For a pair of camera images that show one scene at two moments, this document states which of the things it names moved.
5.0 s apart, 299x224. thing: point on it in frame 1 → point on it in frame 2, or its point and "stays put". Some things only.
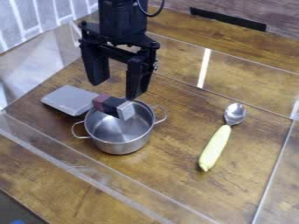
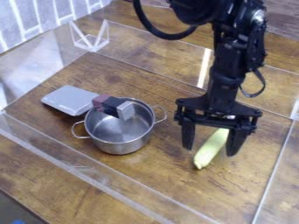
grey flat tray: (69, 99) stays put
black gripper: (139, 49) → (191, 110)
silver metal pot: (116, 136) stays put
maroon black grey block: (115, 106) stays put
